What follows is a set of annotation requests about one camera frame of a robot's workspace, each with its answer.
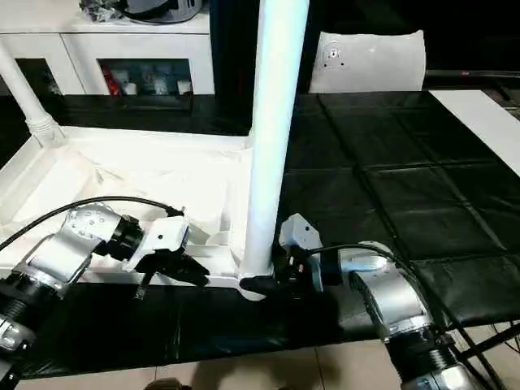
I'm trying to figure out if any white plastic table top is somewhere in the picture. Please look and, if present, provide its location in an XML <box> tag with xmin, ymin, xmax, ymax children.
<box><xmin>0</xmin><ymin>126</ymin><xmax>269</xmax><ymax>301</ymax></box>

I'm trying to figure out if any white plastic table leg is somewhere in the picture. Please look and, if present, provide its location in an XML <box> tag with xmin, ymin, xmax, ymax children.
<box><xmin>240</xmin><ymin>0</ymin><xmax>310</xmax><ymax>281</ymax></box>
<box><xmin>0</xmin><ymin>41</ymin><xmax>66</xmax><ymax>149</ymax></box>

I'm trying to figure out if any black robot foot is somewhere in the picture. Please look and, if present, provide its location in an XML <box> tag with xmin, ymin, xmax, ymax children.
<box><xmin>145</xmin><ymin>378</ymin><xmax>192</xmax><ymax>390</ymax></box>

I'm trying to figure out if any black work mat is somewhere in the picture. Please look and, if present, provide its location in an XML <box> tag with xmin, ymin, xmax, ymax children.
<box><xmin>0</xmin><ymin>91</ymin><xmax>520</xmax><ymax>379</ymax></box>

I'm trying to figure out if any small red item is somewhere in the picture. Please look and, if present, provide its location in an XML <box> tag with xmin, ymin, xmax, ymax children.
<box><xmin>101</xmin><ymin>69</ymin><xmax>119</xmax><ymax>95</ymax></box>

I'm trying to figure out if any black stand bar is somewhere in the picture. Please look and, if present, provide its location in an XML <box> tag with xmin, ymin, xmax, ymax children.
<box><xmin>463</xmin><ymin>327</ymin><xmax>520</xmax><ymax>358</ymax></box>

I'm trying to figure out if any white plastic bag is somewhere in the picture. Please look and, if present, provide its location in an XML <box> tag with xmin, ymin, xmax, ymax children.
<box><xmin>309</xmin><ymin>30</ymin><xmax>427</xmax><ymax>93</ymax></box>

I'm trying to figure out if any white flat board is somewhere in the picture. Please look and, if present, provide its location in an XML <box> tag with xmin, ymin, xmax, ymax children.
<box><xmin>429</xmin><ymin>89</ymin><xmax>520</xmax><ymax>178</ymax></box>

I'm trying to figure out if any white cabinet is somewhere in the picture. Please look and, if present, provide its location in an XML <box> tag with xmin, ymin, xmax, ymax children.
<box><xmin>0</xmin><ymin>0</ymin><xmax>215</xmax><ymax>97</ymax></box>

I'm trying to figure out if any grey bag on cabinet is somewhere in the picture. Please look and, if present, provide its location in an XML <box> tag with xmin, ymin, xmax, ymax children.
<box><xmin>122</xmin><ymin>0</ymin><xmax>204</xmax><ymax>24</ymax></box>

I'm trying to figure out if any grey clutter pile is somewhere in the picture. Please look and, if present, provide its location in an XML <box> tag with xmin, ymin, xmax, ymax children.
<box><xmin>80</xmin><ymin>0</ymin><xmax>128</xmax><ymax>22</ymax></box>

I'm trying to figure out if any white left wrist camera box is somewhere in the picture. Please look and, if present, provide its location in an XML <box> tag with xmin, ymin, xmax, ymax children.
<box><xmin>126</xmin><ymin>218</ymin><xmax>193</xmax><ymax>274</ymax></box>

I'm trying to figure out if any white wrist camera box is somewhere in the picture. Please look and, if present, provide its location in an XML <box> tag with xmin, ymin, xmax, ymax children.
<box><xmin>126</xmin><ymin>218</ymin><xmax>193</xmax><ymax>274</ymax></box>
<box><xmin>279</xmin><ymin>214</ymin><xmax>323</xmax><ymax>265</ymax></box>

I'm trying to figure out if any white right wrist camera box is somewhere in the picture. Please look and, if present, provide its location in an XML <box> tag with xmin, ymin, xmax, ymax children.
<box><xmin>279</xmin><ymin>214</ymin><xmax>323</xmax><ymax>265</ymax></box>

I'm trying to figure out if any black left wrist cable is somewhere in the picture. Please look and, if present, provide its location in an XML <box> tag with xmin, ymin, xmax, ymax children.
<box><xmin>0</xmin><ymin>197</ymin><xmax>184</xmax><ymax>253</ymax></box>

